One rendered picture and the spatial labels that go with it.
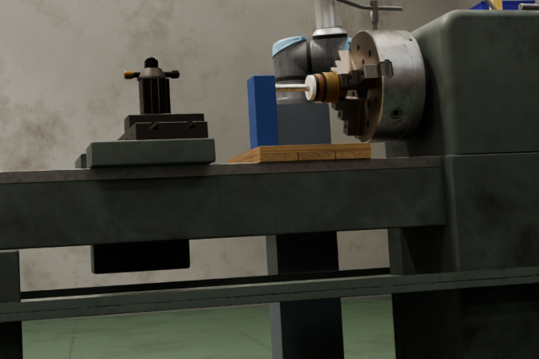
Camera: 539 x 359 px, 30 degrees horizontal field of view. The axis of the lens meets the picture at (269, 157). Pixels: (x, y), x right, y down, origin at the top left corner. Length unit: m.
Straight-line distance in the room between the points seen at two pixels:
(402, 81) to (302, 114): 0.63
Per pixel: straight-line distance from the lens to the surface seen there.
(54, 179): 2.47
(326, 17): 3.33
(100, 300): 2.34
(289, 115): 3.25
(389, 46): 2.75
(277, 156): 2.55
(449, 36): 2.72
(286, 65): 3.32
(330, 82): 2.76
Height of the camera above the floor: 0.68
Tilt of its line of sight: 5 degrees up
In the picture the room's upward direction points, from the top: 3 degrees counter-clockwise
